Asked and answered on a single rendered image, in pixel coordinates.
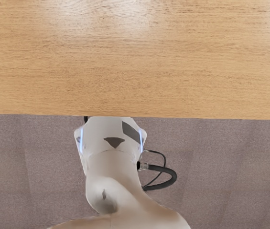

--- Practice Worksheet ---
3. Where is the black cable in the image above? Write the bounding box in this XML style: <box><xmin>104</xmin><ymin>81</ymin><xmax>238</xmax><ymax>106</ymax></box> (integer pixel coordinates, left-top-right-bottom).
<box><xmin>137</xmin><ymin>149</ymin><xmax>178</xmax><ymax>192</ymax></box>

